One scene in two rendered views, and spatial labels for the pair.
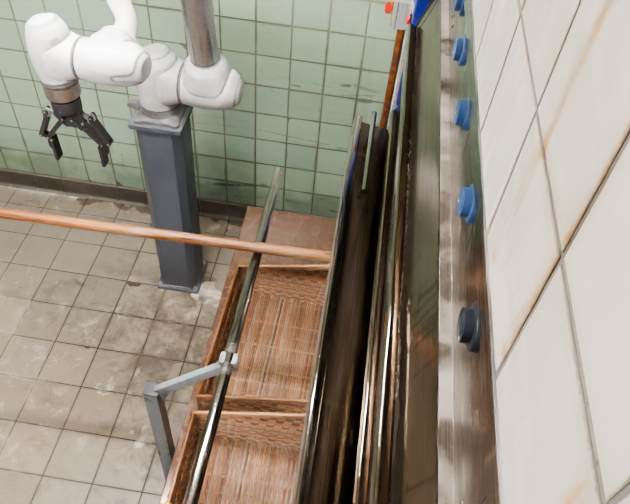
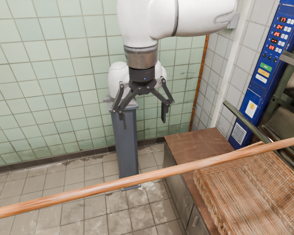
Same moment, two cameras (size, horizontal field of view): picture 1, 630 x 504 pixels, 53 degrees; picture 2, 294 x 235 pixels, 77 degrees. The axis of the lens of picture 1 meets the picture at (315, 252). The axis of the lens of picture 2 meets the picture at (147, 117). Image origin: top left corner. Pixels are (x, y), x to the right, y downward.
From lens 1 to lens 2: 1.42 m
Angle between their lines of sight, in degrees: 17
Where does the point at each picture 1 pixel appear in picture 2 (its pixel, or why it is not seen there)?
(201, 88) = not seen: hidden behind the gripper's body
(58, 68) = (161, 20)
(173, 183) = (132, 135)
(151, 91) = not seen: hidden behind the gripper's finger
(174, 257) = (130, 173)
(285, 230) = (188, 141)
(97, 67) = (206, 7)
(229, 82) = (163, 71)
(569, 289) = not seen: outside the picture
